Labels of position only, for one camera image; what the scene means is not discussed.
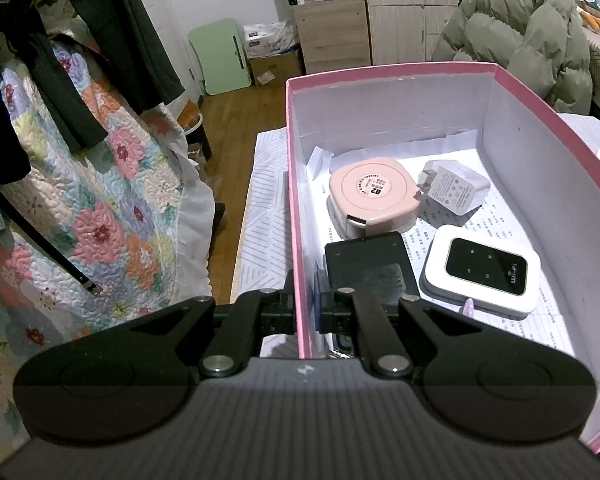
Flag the white printed paper sheet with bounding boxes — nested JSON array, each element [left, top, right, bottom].
[[307, 135, 581, 357]]

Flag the pink round cable reel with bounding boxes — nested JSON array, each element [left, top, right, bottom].
[[326, 156, 421, 240]]

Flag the dark green hanging coat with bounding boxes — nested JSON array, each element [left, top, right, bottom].
[[30, 0, 186, 153]]

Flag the light wooden wardrobe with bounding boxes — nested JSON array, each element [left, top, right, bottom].
[[360, 0, 491, 66]]

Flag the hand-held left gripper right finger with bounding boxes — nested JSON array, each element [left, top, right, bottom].
[[314, 269, 486, 380]]

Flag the pink cardboard box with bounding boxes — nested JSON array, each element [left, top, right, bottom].
[[285, 61, 600, 453]]

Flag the floral quilt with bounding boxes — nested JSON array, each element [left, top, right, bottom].
[[0, 35, 217, 461]]

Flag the black strap with metal tip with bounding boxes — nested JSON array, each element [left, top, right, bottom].
[[0, 184, 107, 297]]

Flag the wooden shelf cabinet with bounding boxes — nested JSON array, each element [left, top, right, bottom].
[[265, 0, 372, 75]]

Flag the black pocket device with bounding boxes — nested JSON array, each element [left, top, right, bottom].
[[324, 231, 422, 307]]

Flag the green folding table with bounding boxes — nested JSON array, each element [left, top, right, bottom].
[[188, 18, 253, 96]]

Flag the white router with black face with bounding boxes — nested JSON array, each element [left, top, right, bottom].
[[419, 225, 542, 320]]

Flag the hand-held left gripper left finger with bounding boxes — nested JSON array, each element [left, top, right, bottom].
[[125, 269, 297, 380]]

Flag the olive puffer jacket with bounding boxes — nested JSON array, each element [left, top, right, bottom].
[[431, 0, 593, 116]]

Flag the white charger with prongs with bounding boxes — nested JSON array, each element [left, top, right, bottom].
[[417, 160, 491, 217]]

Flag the brown cardboard box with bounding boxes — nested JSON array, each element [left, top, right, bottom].
[[247, 50, 306, 89]]

